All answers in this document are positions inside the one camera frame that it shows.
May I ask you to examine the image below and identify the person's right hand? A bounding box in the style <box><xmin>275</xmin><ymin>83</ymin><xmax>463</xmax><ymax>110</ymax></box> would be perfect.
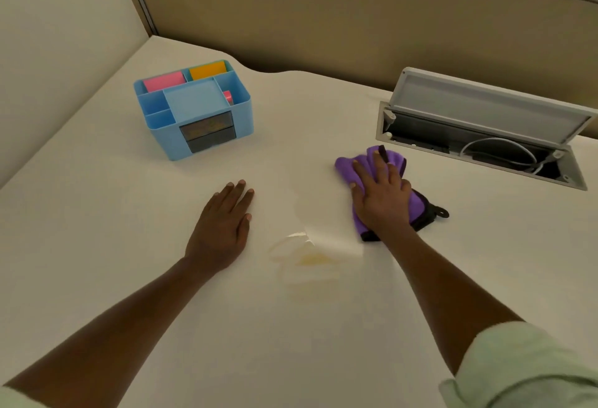
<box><xmin>349</xmin><ymin>151</ymin><xmax>414</xmax><ymax>236</ymax></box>

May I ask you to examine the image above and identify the person's left hand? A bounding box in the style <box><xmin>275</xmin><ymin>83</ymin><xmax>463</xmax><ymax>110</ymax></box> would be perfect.
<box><xmin>185</xmin><ymin>180</ymin><xmax>255</xmax><ymax>278</ymax></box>

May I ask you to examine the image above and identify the purple cleaning cloth black edge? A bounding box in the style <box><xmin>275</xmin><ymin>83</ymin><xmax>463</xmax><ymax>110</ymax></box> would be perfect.
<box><xmin>335</xmin><ymin>145</ymin><xmax>450</xmax><ymax>243</ymax></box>

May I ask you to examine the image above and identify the person's right forearm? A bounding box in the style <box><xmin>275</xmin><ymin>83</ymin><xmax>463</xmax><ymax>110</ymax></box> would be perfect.
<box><xmin>374</xmin><ymin>223</ymin><xmax>524</xmax><ymax>376</ymax></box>

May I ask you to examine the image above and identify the person's left forearm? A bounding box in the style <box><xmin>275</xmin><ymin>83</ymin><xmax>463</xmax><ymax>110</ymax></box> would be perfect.
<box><xmin>4</xmin><ymin>256</ymin><xmax>224</xmax><ymax>408</ymax></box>

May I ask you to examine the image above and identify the yellowish liquid spill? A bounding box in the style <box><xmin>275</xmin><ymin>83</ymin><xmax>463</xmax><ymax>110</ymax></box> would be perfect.
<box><xmin>268</xmin><ymin>197</ymin><xmax>365</xmax><ymax>284</ymax></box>

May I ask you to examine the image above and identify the blue plastic desk organizer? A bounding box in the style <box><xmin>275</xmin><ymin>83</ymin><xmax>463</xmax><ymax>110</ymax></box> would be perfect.
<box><xmin>133</xmin><ymin>59</ymin><xmax>255</xmax><ymax>162</ymax></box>

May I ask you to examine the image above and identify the orange sticky note pad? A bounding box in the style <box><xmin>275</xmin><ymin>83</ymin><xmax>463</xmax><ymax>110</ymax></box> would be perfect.
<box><xmin>189</xmin><ymin>61</ymin><xmax>228</xmax><ymax>81</ymax></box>

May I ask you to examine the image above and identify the pink sticky note pad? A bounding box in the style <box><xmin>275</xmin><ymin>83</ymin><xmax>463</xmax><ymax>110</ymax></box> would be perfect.
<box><xmin>142</xmin><ymin>70</ymin><xmax>188</xmax><ymax>93</ymax></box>

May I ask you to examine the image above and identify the beige cubicle partition panel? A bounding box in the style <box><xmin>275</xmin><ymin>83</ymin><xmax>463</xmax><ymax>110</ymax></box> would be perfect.
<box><xmin>0</xmin><ymin>0</ymin><xmax>151</xmax><ymax>189</ymax></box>
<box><xmin>122</xmin><ymin>0</ymin><xmax>598</xmax><ymax>139</ymax></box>

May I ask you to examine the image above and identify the light green shirt sleeve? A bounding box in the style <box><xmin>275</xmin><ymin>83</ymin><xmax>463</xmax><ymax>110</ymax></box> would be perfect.
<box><xmin>438</xmin><ymin>321</ymin><xmax>598</xmax><ymax>408</ymax></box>

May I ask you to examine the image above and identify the grey desk cable box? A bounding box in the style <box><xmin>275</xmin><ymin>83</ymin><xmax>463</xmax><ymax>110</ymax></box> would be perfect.
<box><xmin>376</xmin><ymin>101</ymin><xmax>588</xmax><ymax>191</ymax></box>

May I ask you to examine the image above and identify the white cable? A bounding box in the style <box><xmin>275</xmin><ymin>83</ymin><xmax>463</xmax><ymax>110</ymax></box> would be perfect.
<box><xmin>459</xmin><ymin>137</ymin><xmax>565</xmax><ymax>175</ymax></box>

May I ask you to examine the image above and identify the grey cable box lid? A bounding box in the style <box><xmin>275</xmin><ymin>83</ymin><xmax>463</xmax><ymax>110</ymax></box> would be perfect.
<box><xmin>390</xmin><ymin>67</ymin><xmax>598</xmax><ymax>145</ymax></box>

